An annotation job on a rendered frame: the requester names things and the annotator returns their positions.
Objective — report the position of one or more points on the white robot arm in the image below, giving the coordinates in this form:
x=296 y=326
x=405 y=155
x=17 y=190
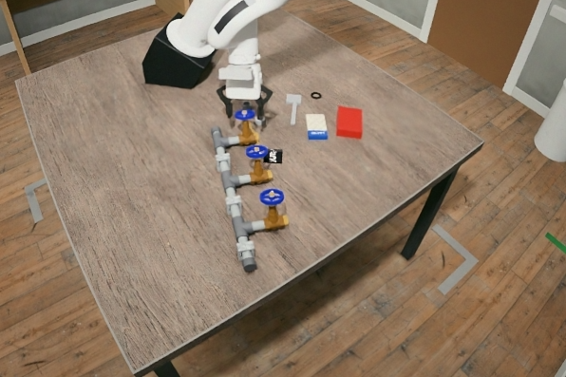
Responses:
x=227 y=31

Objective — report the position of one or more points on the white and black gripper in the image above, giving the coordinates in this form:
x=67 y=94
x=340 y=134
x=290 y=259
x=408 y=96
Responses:
x=245 y=90

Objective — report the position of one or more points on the red block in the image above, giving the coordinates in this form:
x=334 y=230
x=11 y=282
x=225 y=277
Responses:
x=349 y=122

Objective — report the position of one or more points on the black tag with gold chain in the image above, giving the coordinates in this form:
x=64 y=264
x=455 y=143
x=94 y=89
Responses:
x=274 y=155

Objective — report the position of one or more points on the grey and white pipe manifold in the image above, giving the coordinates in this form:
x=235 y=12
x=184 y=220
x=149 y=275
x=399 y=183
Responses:
x=245 y=248

